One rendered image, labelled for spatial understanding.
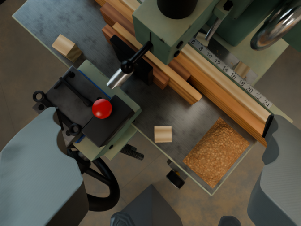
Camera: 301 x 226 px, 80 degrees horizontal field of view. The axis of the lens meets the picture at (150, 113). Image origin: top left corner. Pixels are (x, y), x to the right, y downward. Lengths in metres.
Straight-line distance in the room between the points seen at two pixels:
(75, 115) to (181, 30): 0.20
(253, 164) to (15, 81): 1.81
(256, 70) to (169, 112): 0.30
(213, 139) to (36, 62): 1.43
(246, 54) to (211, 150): 0.32
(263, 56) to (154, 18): 0.42
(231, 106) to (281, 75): 1.28
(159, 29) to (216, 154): 0.26
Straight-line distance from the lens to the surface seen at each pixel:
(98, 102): 0.28
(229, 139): 0.40
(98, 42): 0.45
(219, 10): 0.32
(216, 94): 0.38
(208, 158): 0.39
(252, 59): 0.60
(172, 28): 0.26
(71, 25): 0.49
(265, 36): 0.34
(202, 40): 0.53
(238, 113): 0.39
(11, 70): 1.70
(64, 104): 0.33
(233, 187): 1.47
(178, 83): 0.35
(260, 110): 0.40
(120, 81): 0.35
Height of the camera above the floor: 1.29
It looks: 85 degrees down
